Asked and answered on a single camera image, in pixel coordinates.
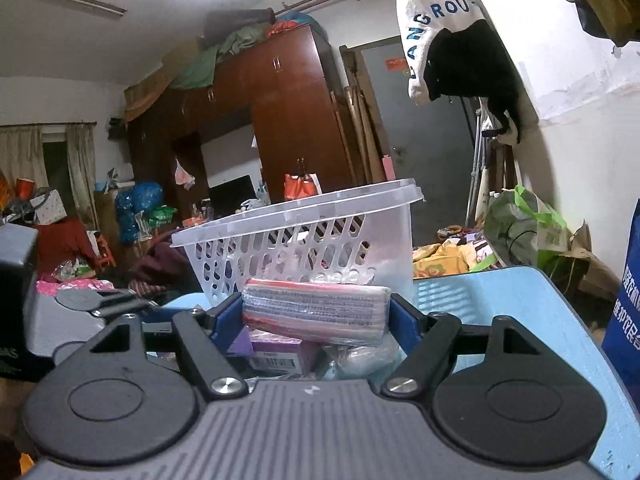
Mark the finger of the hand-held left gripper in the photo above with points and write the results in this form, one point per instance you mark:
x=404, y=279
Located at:
x=100, y=301

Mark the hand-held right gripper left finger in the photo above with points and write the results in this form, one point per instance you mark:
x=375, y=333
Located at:
x=226, y=321

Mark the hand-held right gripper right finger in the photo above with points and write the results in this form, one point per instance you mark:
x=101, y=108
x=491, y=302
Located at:
x=402, y=320

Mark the red striped packet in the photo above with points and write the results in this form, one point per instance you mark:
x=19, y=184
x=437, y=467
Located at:
x=315, y=310

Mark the clear plastic slotted basket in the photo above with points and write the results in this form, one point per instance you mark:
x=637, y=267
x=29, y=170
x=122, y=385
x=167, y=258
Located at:
x=300, y=240

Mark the clear plastic bag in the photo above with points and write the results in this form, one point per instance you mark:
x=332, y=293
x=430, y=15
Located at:
x=365, y=360

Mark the purple cardboard box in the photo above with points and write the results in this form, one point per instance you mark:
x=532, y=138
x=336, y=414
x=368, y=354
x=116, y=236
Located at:
x=280, y=352

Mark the yellow printed blanket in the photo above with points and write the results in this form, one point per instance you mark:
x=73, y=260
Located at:
x=445, y=260

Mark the blue plastic bag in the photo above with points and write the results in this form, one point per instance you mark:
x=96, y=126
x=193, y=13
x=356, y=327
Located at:
x=135, y=207

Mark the green plastic basket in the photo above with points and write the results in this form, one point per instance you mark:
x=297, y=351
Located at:
x=162, y=216

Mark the black monitor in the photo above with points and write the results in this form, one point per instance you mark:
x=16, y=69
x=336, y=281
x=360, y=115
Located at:
x=232, y=195

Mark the beige window curtain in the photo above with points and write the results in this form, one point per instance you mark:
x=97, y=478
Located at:
x=80, y=170

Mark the pink plastic bag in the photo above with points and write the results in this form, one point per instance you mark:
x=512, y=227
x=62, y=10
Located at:
x=182, y=175

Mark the green plastic bag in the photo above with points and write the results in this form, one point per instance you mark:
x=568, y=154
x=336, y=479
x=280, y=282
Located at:
x=525, y=225

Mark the orange red handbag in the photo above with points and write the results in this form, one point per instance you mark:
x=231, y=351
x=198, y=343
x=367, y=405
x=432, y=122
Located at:
x=301, y=185

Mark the grey door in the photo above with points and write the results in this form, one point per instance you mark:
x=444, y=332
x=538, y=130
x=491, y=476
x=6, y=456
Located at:
x=420, y=140

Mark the brown paper bag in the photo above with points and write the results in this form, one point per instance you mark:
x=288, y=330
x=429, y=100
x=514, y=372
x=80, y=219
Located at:
x=580, y=265

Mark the brown wooden wardrobe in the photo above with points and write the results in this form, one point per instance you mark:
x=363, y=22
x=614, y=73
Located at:
x=295, y=110

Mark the blue printed sack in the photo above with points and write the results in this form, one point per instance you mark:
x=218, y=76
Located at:
x=625, y=310

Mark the green cloth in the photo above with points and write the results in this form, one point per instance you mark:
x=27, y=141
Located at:
x=215, y=60

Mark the white and black hanging bag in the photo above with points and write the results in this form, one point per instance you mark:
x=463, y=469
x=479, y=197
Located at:
x=450, y=45

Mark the fluorescent tube fixture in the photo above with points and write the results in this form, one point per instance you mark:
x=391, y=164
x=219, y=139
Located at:
x=80, y=1

